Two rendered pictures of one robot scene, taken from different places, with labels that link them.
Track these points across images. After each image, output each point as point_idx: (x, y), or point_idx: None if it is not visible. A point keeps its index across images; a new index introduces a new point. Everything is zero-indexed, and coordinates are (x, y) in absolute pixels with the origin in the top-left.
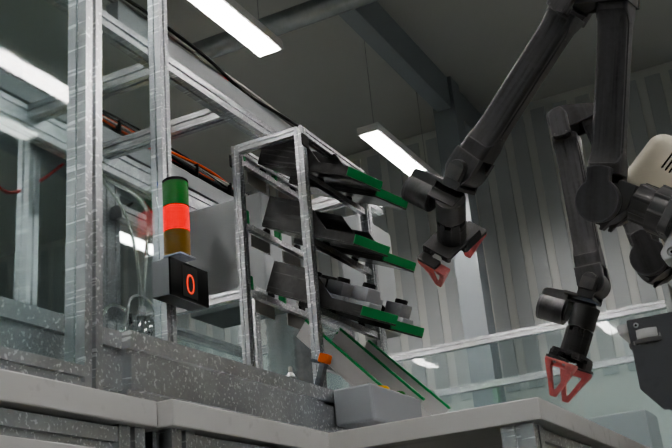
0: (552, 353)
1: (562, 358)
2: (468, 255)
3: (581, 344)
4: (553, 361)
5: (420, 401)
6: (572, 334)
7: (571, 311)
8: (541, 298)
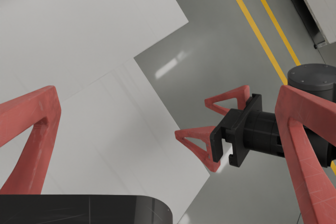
0: (224, 131)
1: (215, 158)
2: (280, 112)
3: (260, 152)
4: (207, 145)
5: None
6: (269, 144)
7: (312, 132)
8: (320, 89)
